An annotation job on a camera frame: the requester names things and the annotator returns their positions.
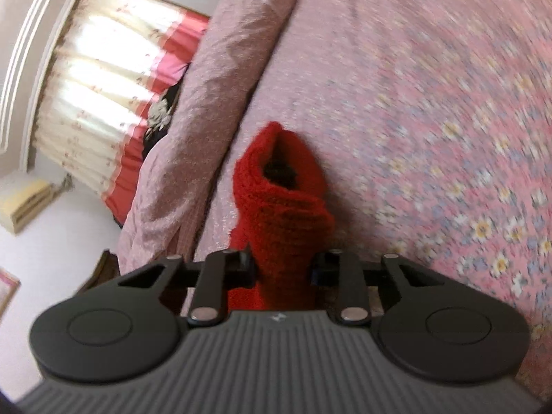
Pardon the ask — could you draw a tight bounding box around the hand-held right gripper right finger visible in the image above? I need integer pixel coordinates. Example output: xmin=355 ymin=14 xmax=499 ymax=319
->
xmin=310 ymin=248 xmax=437 ymax=327

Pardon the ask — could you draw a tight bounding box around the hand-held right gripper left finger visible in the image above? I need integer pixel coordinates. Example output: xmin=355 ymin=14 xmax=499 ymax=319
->
xmin=117 ymin=248 xmax=259 ymax=327

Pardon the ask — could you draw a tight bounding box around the red knitted sweater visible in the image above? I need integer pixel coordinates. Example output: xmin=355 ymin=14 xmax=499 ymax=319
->
xmin=226 ymin=121 xmax=336 ymax=311

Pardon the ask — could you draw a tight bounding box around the dark wooden furniture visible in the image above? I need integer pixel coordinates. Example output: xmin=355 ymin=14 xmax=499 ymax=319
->
xmin=82 ymin=250 xmax=122 ymax=295

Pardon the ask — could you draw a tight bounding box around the dark clothing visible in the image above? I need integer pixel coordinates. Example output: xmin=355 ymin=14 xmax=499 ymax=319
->
xmin=141 ymin=83 xmax=184 ymax=162

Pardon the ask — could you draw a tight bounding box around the grey cloth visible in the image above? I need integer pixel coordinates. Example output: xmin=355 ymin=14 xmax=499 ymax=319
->
xmin=149 ymin=99 xmax=174 ymax=129

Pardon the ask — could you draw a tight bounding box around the pink floral quilt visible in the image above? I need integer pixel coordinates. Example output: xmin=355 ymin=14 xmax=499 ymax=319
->
xmin=116 ymin=0 xmax=322 ymax=311

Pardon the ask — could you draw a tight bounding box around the pink floral bed sheet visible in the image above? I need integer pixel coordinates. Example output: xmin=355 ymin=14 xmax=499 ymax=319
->
xmin=190 ymin=0 xmax=552 ymax=397

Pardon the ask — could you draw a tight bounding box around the cream and red curtain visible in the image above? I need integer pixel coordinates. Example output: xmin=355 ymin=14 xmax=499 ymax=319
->
xmin=32 ymin=0 xmax=212 ymax=216

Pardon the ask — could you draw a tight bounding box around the pink framed picture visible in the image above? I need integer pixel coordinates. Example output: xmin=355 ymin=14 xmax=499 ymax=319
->
xmin=0 ymin=267 xmax=21 ymax=317

